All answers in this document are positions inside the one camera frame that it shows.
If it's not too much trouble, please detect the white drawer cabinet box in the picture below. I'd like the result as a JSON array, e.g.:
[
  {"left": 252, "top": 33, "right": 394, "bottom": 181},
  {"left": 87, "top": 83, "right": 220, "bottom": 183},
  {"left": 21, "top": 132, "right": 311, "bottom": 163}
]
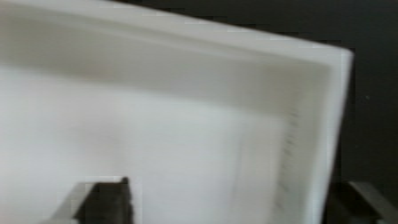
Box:
[{"left": 0, "top": 0, "right": 353, "bottom": 224}]

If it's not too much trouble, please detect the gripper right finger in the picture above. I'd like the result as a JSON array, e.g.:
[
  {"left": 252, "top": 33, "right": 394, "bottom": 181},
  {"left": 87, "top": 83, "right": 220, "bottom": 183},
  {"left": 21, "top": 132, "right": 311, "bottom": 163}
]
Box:
[{"left": 330, "top": 181, "right": 398, "bottom": 224}]

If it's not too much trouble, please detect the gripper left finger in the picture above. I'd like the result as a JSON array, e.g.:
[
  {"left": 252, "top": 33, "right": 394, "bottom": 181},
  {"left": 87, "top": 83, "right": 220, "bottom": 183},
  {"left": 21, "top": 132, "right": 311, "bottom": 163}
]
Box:
[{"left": 73, "top": 178, "right": 133, "bottom": 224}]

